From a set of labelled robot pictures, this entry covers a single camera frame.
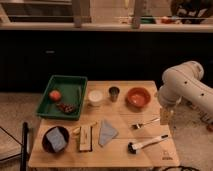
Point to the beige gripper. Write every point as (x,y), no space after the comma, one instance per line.
(166,115)

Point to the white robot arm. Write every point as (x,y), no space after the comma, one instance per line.
(184,81)

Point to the red bowl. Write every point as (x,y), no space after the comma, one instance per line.
(138,97)

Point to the black bowl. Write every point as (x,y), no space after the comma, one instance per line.
(47,145)

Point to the metal fork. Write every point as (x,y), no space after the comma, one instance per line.
(140,125)

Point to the metal cup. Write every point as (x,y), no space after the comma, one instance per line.
(114,93)

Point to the folded blue cloth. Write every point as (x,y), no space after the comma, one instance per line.
(107,133)

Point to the white round container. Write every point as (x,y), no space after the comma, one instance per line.
(95,98)

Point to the wooden block with dark base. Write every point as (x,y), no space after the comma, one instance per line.
(86,139)

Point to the small yellow wooden piece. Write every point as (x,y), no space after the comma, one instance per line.
(77,130)

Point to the green plastic tray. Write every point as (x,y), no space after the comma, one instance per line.
(72,89)

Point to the blue sponge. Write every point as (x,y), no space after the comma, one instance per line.
(56,138)

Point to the orange fruit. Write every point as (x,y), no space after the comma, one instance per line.
(55,95)

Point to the black chair frame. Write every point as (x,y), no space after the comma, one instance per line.
(23,154)

